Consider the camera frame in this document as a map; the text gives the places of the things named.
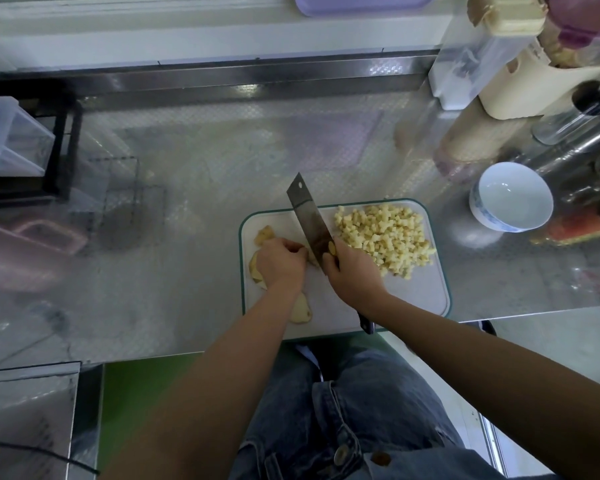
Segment purple plastic cutting board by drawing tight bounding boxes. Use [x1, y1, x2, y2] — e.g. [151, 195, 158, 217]
[294, 0, 439, 18]

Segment person's left hand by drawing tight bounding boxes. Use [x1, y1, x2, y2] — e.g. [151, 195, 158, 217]
[255, 235, 309, 294]

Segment person's right hand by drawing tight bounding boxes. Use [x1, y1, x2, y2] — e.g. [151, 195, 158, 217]
[322, 237, 389, 316]

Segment white bowl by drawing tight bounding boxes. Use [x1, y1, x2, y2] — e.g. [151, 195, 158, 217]
[469, 161, 555, 234]

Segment white cutting board green rim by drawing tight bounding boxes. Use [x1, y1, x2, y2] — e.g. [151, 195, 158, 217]
[239, 199, 453, 342]

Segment steel cleaver knife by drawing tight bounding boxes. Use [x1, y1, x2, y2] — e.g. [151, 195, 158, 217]
[286, 173, 375, 335]

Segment clear plastic storage box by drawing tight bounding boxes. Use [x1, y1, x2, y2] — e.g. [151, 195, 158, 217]
[0, 95, 57, 178]

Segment person's left forearm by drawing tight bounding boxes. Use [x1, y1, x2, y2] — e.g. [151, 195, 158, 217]
[100, 283, 299, 480]

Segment glass bottle black cap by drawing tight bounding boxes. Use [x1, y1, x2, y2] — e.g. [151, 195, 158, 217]
[531, 77, 600, 146]

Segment cream plastic canister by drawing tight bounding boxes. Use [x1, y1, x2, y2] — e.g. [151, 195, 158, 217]
[478, 45, 600, 121]

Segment pile of diced potato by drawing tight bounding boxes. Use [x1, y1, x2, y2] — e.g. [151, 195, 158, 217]
[334, 201, 437, 280]

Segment steel bin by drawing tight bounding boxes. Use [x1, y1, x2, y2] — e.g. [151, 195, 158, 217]
[0, 361, 83, 480]

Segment pile of yellow potato slices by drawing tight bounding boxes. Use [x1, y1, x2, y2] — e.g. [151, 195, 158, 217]
[247, 225, 313, 325]

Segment purple lid food container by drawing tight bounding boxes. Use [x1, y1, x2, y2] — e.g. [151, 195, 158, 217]
[540, 0, 600, 68]

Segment person's right forearm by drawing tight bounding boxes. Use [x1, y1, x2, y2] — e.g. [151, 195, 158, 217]
[370, 293, 600, 480]

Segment black metal rack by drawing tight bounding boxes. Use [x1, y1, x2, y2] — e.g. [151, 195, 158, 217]
[0, 79, 84, 206]

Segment green mat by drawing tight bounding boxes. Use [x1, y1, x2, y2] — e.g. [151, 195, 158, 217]
[98, 353, 206, 471]

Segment person's blue jeans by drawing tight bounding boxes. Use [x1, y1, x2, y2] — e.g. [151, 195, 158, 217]
[230, 335, 561, 480]

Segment clear container cream lid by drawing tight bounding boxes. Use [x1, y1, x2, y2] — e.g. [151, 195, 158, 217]
[427, 0, 549, 112]

